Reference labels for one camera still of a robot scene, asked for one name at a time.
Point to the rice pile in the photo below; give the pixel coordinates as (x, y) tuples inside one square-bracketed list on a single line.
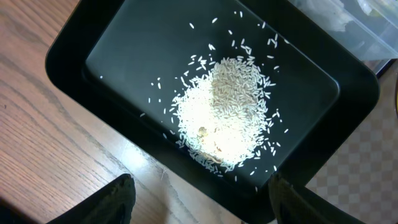
[(204, 82)]

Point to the clear plastic bin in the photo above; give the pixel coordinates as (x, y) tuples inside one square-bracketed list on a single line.
[(372, 35)]

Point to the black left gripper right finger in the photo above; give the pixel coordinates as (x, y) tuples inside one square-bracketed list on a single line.
[(296, 204)]

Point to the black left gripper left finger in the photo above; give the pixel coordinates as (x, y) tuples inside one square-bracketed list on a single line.
[(111, 204)]

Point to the black plastic tray bin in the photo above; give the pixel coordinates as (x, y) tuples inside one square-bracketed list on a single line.
[(322, 93)]

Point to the brown serving tray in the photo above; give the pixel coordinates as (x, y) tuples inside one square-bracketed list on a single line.
[(361, 176)]

